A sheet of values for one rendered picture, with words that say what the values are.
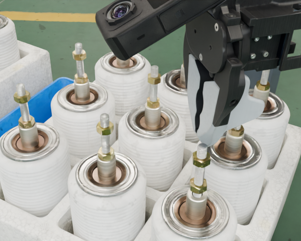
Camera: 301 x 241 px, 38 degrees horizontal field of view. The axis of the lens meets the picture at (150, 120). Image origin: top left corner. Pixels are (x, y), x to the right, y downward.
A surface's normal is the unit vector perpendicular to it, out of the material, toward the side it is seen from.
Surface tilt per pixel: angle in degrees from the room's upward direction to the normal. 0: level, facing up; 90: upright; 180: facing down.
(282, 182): 0
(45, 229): 0
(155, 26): 93
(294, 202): 0
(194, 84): 90
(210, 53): 90
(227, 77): 90
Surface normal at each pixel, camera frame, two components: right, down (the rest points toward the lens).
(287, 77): 0.03, -0.79
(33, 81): 0.86, 0.33
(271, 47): 0.33, 0.58
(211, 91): -0.94, 0.18
